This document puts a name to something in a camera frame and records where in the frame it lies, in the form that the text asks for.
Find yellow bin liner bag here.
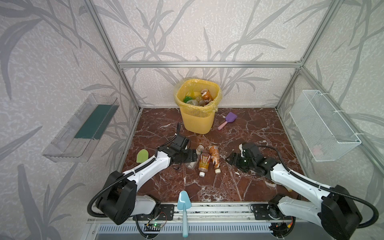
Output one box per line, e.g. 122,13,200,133
174,79,222,118

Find brown Nescafe bottle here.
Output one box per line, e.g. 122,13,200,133
201,89,213,104

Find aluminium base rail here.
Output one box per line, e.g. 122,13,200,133
86,201,340,233

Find light blue toy shovel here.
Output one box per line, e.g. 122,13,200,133
177,191,192,238

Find green circuit board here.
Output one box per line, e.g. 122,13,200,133
145,222,166,232

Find clear bottle white cap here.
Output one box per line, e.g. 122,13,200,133
187,100,199,106

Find clear bottle green label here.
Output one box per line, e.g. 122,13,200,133
185,145,204,170

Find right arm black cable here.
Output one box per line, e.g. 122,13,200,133
257,145,379,229

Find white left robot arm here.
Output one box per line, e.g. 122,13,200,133
87,134,197,225

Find clear acrylic wall shelf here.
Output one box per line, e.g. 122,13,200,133
42,94,120,163

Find small green Sprite bottle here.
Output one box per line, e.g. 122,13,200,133
183,96,194,103

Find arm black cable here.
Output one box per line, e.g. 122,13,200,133
86,122,182,218
257,145,379,229

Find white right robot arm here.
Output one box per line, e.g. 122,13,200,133
226,143,363,240

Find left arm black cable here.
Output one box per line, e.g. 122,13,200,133
86,122,182,218

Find yellow ribbed plastic bin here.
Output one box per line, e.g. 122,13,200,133
177,98,216,135

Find green spatula scoop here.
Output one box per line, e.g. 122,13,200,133
136,149,149,164

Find white wire wall basket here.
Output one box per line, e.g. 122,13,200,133
290,90,362,162

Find gold red tea bottle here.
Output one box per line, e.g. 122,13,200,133
199,153,211,177

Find brown coffee bottle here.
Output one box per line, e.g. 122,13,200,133
209,146,221,174

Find purple toy shovel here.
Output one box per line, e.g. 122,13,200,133
218,112,238,131

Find horizontal aluminium frame bar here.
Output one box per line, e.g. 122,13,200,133
118,61,301,69

